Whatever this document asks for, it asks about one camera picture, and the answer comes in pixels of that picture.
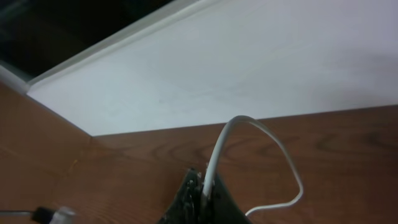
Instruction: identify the black usb cable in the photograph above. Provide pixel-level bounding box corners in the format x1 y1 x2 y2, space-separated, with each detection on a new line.
0 206 77 224

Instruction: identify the white usb cable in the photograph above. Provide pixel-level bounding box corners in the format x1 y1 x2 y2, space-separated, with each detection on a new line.
201 115 304 217

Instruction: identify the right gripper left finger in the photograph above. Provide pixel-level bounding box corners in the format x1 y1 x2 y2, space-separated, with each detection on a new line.
157 168 201 224

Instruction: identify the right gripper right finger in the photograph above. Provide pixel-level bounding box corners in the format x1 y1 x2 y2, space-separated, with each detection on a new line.
201 174 251 224

